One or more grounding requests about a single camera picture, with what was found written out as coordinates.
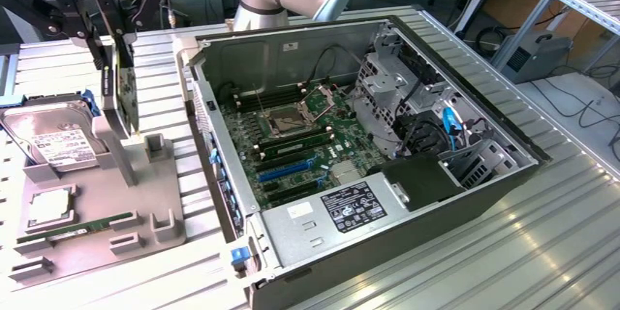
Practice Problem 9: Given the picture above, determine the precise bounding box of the silver chipset heatsink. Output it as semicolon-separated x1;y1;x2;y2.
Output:
331;163;363;185

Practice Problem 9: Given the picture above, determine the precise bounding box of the black floor cable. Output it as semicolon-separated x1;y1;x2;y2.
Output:
530;79;620;130

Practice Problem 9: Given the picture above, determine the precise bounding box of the black and green graphics card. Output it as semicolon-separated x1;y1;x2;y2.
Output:
96;0;144;142

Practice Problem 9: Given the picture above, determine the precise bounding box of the silver disk bay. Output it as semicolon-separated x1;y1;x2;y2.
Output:
438;138;519;190

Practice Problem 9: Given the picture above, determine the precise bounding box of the blue disk carrier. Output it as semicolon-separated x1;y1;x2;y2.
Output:
0;86;102;135

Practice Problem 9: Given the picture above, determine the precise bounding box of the black RAM slot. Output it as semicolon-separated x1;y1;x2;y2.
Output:
258;126;328;146
232;83;304;104
236;94;307;114

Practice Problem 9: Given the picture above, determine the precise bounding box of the CPU socket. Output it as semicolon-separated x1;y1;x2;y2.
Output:
264;105;318;137

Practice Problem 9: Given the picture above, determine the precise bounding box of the aluminium frame table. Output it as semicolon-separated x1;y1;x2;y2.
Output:
490;0;620;75

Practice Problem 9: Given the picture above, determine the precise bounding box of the metal socket cover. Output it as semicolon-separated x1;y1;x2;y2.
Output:
299;84;339;123

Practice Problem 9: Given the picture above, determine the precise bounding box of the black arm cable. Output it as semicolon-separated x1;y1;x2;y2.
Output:
162;0;190;30

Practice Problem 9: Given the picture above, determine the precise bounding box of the open black PC case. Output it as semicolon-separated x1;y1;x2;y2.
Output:
172;15;554;310

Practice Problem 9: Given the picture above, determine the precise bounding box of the coiled black cable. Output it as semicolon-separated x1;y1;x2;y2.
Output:
475;25;508;54

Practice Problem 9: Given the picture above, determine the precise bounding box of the silver CPU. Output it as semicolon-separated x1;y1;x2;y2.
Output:
27;189;75;227

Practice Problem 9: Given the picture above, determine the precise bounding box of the silver hard disk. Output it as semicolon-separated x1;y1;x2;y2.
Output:
0;101;111;174

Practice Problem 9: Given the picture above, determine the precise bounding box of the blue case latch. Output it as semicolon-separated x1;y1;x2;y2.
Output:
228;247;251;264

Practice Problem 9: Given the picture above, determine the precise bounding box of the black expansion slot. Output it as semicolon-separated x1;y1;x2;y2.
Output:
264;181;324;206
254;152;311;174

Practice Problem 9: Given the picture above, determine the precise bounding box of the blue wire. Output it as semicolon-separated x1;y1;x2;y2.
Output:
440;105;463;154

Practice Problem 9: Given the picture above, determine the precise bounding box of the silver perforated drive cage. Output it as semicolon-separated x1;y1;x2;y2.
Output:
351;52;438;160

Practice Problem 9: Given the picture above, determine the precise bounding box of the grey parts rack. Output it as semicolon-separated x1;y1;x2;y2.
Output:
7;113;190;293

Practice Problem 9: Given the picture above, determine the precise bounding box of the green motherboard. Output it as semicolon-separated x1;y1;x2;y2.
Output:
215;81;392;213

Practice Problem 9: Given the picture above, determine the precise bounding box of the grey machine with handle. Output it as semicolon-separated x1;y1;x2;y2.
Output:
498;29;574;85

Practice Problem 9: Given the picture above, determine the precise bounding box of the blue expansion slot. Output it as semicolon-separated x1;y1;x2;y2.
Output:
258;160;319;183

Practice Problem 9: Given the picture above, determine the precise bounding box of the black power wire bundle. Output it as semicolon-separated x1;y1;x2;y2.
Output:
392;110;450;155

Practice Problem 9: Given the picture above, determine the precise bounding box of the thin metal locking lever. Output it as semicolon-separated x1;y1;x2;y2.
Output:
254;83;268;115

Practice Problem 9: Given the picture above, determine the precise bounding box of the grey power supply with label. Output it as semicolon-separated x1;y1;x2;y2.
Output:
250;171;414;269

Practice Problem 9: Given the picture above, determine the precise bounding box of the green RAM stick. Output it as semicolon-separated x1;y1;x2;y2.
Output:
16;211;136;245
254;131;336;161

